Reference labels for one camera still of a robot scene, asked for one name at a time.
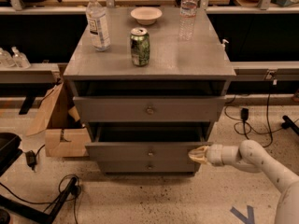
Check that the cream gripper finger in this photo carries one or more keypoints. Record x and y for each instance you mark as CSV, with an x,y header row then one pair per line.
x,y
199,155

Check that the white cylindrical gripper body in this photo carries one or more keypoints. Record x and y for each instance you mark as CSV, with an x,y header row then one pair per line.
x,y
214,155

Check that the grey drawer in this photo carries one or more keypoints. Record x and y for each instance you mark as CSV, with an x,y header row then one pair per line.
x,y
146,143
148,167
148,109

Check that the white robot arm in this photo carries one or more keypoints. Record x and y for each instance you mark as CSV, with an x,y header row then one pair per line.
x,y
251,157

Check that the grey wooden drawer cabinet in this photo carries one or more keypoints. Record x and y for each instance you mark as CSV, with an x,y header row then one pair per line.
x,y
197,68

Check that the grey bottom drawer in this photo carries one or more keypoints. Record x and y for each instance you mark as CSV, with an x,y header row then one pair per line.
x,y
148,167

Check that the grey top drawer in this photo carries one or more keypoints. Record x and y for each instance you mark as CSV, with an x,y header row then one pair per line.
x,y
148,109

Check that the black power adapter right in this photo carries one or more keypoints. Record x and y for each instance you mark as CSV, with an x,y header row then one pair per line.
x,y
244,114

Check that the black power adapter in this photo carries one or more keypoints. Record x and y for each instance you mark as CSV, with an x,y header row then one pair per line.
x,y
31,159
244,114

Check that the black caster leg right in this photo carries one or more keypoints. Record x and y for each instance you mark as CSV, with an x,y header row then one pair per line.
x,y
288,123

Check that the small white pump bottle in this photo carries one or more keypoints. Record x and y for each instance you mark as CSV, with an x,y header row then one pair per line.
x,y
225,44

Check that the green soda can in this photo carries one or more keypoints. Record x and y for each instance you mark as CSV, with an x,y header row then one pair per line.
x,y
140,46

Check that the open cardboard box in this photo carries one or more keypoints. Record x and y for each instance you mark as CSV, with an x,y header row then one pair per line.
x,y
57,117

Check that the white paper bowl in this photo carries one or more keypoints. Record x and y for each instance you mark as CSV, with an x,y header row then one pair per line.
x,y
146,15

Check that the clear water bottle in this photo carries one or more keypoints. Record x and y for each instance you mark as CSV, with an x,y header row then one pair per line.
x,y
187,15

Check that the black power adapter left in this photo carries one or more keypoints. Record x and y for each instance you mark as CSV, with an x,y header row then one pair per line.
x,y
31,159

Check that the black metal stand base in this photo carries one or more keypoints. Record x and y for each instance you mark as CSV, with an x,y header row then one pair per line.
x,y
45,212

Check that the white labelled plastic bottle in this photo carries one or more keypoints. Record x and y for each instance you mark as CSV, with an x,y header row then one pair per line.
x,y
97,22

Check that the sanitizer bottle left inner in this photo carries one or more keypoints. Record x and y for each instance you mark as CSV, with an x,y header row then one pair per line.
x,y
20,59

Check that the sanitizer bottle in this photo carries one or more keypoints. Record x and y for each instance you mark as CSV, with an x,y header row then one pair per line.
x,y
6,59
20,59

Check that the sanitizer bottle left outer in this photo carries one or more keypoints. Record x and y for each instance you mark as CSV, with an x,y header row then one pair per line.
x,y
6,59

